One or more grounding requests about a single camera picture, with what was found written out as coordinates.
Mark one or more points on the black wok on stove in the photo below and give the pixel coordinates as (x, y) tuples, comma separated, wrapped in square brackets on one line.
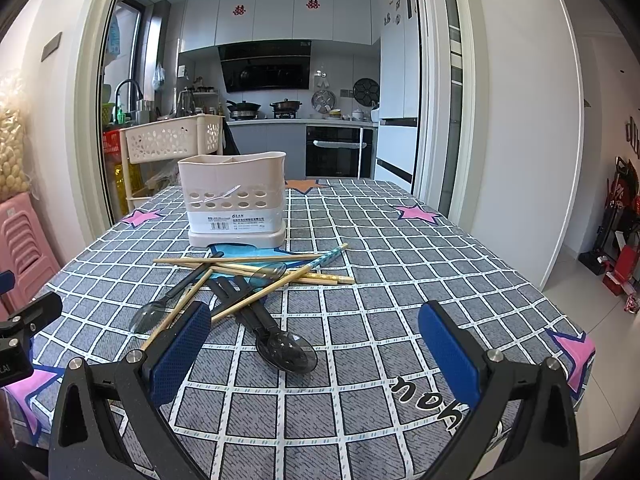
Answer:
[(243, 110)]

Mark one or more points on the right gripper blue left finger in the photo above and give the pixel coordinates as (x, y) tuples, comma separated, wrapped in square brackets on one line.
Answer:
[(85, 443)]

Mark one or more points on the blue patterned chopstick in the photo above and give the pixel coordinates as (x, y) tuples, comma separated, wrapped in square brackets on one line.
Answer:
[(326, 257)]

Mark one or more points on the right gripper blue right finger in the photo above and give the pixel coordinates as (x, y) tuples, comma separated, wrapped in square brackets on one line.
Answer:
[(543, 440)]

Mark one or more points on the black plastic spoon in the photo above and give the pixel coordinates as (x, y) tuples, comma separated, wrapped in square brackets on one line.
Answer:
[(254, 317), (283, 350)]

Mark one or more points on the black kitchen faucet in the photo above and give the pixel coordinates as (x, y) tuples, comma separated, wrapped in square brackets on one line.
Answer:
[(122, 106)]

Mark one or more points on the clear grey plastic spoon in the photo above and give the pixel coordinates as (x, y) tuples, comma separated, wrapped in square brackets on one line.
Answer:
[(152, 313)]

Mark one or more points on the black range hood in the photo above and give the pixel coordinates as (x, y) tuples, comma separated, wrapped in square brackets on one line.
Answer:
[(266, 65)]

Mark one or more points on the grey checked tablecloth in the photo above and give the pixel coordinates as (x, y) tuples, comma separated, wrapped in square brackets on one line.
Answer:
[(376, 406)]

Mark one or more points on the beige perforated storage cart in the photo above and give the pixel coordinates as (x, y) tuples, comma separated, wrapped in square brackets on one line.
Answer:
[(169, 139)]

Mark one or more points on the white refrigerator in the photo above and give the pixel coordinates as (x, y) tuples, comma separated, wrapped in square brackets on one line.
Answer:
[(399, 110)]

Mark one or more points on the black built-in oven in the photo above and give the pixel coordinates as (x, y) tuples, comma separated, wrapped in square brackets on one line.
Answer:
[(339, 152)]

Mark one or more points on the bag of beige balls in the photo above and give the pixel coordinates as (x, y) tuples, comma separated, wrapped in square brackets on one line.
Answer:
[(14, 179)]

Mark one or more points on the red vacuum cleaner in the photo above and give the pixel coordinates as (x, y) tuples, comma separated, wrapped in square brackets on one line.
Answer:
[(614, 255)]

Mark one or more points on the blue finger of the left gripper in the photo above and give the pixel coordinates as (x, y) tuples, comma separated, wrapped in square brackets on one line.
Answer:
[(7, 281)]

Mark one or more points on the beige plastic utensil holder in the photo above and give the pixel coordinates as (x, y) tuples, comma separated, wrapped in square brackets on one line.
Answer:
[(235, 199)]

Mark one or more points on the pink plastic stool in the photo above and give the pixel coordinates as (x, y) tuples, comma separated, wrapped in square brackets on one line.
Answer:
[(25, 251)]

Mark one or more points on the plain wooden chopstick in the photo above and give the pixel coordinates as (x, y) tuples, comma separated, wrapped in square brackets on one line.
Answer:
[(258, 259)]

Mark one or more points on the light wooden chopstick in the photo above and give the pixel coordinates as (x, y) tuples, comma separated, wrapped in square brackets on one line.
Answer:
[(286, 278)]

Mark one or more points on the black pot on stove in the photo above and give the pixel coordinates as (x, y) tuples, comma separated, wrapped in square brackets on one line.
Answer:
[(285, 108)]

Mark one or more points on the long wooden chopstick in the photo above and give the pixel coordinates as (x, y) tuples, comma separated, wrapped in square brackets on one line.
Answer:
[(182, 303)]

